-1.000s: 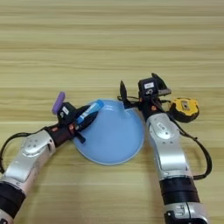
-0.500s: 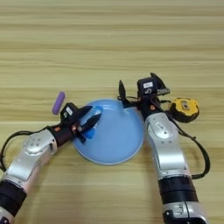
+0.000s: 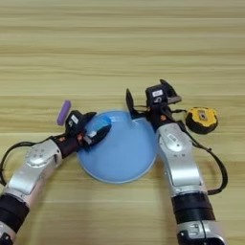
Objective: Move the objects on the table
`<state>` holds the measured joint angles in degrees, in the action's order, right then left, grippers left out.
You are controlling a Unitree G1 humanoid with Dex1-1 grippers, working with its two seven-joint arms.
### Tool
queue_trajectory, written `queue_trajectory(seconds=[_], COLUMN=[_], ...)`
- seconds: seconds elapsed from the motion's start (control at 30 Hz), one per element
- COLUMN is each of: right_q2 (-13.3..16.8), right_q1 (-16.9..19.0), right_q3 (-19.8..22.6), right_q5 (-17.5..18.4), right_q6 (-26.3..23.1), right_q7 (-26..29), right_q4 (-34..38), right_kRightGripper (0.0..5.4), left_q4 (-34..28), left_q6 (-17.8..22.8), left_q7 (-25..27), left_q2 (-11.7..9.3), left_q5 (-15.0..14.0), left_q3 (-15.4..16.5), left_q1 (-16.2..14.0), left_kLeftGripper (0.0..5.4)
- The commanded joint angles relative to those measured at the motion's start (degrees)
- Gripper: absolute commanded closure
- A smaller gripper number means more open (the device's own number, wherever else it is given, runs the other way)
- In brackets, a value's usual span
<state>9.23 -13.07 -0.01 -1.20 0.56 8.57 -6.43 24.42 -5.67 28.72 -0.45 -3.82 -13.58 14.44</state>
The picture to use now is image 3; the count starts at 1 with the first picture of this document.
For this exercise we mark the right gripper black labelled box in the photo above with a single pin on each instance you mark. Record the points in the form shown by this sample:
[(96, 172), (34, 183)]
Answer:
[(156, 95)]

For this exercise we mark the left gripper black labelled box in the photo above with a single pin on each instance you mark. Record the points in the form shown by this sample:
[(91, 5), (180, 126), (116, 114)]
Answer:
[(74, 122)]

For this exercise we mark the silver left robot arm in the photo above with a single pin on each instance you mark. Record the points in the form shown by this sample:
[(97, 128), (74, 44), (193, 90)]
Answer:
[(32, 169)]

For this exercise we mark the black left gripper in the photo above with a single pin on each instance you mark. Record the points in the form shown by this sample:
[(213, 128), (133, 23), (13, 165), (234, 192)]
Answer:
[(71, 143)]

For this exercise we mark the light blue round plate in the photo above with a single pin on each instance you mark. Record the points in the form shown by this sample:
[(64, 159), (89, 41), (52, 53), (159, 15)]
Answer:
[(127, 156)]

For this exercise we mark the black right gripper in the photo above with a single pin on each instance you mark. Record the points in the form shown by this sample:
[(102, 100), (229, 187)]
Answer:
[(159, 116)]

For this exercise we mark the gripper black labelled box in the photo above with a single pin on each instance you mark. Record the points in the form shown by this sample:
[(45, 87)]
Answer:
[(156, 95), (74, 122)]

